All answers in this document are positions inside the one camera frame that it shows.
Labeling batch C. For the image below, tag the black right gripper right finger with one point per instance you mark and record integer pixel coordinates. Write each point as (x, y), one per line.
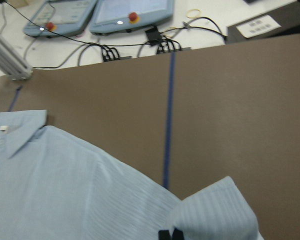
(177, 234)

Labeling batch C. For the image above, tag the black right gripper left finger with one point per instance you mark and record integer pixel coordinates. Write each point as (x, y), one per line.
(164, 235)

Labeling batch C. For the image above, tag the light blue button-up shirt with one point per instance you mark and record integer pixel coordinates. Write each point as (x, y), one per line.
(55, 186)

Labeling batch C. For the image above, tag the yellow rubber band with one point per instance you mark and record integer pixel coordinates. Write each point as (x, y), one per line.
(193, 13)

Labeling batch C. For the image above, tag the light blue teach pendant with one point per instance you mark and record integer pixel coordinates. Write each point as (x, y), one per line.
(113, 16)
(60, 17)

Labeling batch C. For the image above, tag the white paper label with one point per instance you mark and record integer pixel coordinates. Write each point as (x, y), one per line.
(258, 26)

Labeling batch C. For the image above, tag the aluminium frame post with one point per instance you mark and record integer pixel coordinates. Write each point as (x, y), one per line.
(12, 63)

